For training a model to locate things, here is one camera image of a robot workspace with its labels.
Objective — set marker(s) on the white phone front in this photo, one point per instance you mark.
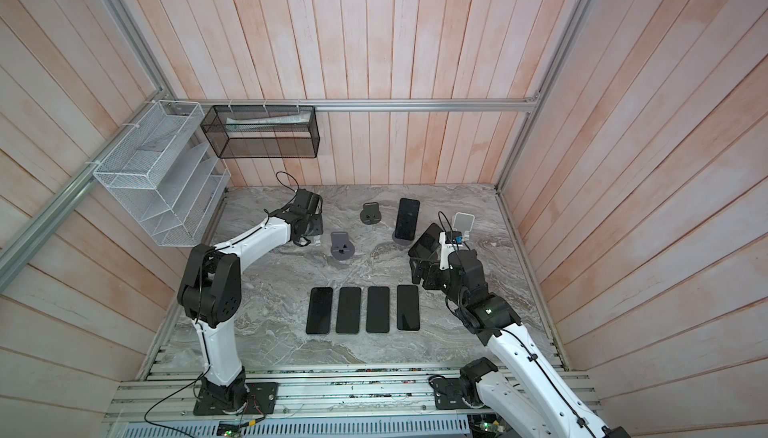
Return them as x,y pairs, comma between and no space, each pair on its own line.
408,308

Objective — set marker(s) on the aluminium front rail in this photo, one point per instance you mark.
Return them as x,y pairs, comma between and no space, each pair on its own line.
302,392

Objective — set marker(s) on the blue phone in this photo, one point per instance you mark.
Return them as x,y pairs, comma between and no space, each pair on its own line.
319,311

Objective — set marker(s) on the dark grey phone stand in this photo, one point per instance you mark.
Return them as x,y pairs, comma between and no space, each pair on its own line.
370,213

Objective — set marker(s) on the green phone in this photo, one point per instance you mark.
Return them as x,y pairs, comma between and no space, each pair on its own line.
348,311

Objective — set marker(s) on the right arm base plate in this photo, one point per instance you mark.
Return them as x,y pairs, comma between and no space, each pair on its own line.
456,393

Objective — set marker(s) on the white folding phone stand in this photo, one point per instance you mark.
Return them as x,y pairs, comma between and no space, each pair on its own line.
463,223

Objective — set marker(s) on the grey round stand base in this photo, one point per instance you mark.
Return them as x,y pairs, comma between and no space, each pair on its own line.
341,246

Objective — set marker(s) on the purple phone rear stand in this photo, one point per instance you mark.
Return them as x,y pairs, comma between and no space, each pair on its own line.
407,219

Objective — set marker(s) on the black wire mesh basket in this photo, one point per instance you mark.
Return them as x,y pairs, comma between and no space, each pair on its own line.
262,131

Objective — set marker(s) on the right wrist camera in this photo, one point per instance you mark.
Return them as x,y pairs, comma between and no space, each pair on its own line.
450,242

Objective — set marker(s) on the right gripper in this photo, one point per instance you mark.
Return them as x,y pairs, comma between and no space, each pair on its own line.
418,272

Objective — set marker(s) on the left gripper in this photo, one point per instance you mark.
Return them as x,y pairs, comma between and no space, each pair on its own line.
318,225

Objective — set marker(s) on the white wire mesh shelf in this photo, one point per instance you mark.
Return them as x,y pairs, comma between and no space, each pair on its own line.
170,186

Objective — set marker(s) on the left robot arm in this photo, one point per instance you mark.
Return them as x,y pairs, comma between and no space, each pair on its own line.
211,291

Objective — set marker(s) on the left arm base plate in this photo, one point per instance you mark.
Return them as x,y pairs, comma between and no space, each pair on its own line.
240,397

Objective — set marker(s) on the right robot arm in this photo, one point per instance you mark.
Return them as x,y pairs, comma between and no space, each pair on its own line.
539,403

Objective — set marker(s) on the black phone stand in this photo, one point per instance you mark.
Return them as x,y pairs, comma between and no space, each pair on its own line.
378,310

